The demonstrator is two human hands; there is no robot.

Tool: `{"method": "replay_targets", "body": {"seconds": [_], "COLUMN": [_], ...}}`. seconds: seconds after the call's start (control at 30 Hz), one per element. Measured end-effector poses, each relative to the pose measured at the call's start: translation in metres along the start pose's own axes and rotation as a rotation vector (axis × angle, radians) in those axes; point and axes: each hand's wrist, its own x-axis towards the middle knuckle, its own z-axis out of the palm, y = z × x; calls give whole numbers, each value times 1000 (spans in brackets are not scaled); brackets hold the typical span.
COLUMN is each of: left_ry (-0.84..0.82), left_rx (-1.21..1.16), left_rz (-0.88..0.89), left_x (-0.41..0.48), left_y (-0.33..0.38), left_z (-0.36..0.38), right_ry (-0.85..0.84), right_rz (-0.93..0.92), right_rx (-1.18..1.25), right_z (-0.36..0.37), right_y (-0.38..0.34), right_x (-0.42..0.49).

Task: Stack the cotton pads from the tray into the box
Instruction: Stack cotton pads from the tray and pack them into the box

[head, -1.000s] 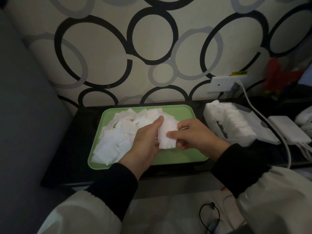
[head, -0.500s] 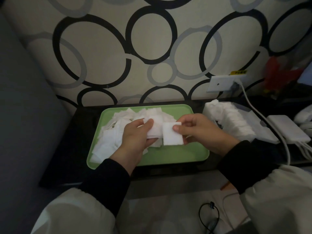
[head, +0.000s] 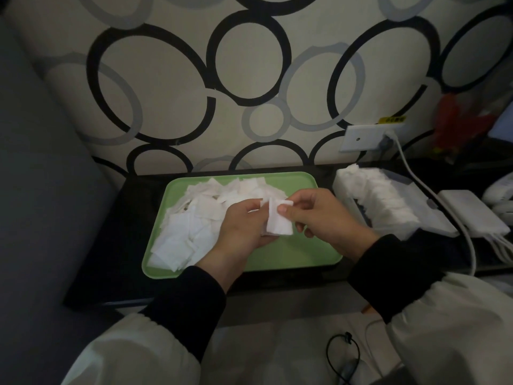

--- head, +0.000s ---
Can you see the person's left hand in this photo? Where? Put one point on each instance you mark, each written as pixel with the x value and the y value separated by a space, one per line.
pixel 240 236

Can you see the person's right hand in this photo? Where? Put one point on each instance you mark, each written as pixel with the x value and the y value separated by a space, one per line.
pixel 328 224

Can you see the clear plastic box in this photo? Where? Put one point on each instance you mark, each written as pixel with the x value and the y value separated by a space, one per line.
pixel 354 212

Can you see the green plastic tray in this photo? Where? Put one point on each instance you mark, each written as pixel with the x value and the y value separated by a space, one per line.
pixel 304 252

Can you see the pile of white cotton pads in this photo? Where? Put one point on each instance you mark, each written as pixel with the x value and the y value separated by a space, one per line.
pixel 180 236

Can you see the person's left forearm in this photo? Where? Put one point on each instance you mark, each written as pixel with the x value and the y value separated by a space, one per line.
pixel 168 328

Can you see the person's right forearm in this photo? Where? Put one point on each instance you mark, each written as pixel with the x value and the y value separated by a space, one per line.
pixel 429 312

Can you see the orange flat piece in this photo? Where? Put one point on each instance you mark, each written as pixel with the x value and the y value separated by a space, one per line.
pixel 368 309

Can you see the yellow warning sticker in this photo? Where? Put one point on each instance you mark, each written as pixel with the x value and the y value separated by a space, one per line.
pixel 392 120

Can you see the white power bank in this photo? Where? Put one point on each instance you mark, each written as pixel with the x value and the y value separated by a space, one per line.
pixel 473 214

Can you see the red decoration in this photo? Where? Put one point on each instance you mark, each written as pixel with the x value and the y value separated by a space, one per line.
pixel 451 124

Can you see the white neck fan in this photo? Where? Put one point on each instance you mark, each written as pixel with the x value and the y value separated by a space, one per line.
pixel 499 194

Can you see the blue curtain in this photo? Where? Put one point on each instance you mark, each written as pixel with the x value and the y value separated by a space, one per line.
pixel 504 124

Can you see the grey upholstered sofa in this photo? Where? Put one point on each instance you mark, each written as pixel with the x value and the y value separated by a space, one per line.
pixel 40 196

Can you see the white wall socket plate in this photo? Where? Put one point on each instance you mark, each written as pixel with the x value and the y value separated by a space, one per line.
pixel 358 139

